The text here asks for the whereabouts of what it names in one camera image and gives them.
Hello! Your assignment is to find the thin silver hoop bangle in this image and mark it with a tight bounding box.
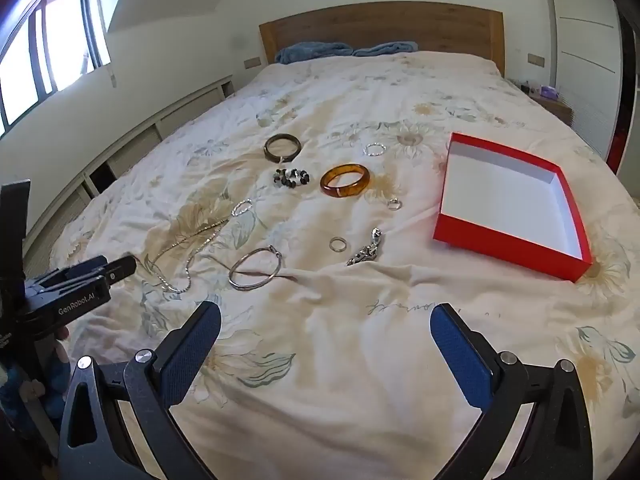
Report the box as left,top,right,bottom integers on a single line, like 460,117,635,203
228,246,283,289

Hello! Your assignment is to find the wooden nightstand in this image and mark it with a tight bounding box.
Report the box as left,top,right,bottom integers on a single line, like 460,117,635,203
520,80,574,127

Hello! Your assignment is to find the white wardrobe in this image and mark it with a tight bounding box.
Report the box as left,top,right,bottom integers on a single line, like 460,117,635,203
542,0,632,161

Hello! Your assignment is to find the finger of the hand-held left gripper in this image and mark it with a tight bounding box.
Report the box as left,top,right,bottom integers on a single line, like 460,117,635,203
75,255,137,288
27,255,108,288

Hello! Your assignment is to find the window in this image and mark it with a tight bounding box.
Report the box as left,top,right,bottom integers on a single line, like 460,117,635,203
0,0,112,137

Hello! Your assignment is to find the silver chain necklace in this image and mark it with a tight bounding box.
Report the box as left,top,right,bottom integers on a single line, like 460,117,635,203
150,220,228,295

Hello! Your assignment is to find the floral cream bed sheet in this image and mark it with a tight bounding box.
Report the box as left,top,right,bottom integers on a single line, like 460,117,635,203
25,50,640,480

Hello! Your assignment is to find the white low slatted cabinet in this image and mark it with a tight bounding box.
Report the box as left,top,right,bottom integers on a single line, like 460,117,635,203
22,75,236,256

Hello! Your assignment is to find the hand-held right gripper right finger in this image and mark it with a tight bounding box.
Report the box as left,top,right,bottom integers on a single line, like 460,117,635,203
430,303,596,480

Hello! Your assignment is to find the silver rhinestone brooch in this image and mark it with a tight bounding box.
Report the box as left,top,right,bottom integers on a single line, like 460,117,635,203
346,227,383,267

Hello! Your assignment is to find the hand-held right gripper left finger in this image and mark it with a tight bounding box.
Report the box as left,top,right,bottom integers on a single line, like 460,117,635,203
56,301,222,480

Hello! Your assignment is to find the wooden bed headboard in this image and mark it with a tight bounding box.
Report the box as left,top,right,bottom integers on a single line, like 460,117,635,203
259,4,506,77

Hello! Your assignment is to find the amber bangle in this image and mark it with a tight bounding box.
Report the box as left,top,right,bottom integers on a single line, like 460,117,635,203
320,163,372,199

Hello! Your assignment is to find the red box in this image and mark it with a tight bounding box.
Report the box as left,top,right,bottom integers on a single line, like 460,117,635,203
433,132,593,283

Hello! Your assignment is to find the black and white bead bracelet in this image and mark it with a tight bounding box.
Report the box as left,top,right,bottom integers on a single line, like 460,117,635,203
272,167,311,190

